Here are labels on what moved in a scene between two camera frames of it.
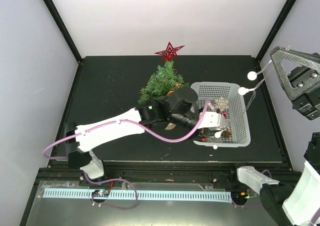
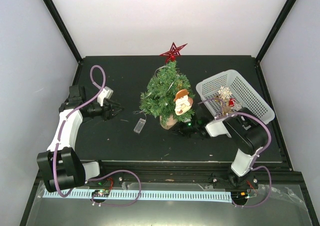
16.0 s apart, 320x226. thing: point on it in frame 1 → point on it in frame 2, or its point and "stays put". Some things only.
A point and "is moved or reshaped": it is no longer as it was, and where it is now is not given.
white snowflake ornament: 221,103 → 224,93
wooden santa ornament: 170,93 is moved or reshaped
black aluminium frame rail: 60,171 stays put
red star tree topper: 170,52 is moved or reshaped
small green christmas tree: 165,79 stays put
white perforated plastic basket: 225,97 is moved or reshaped
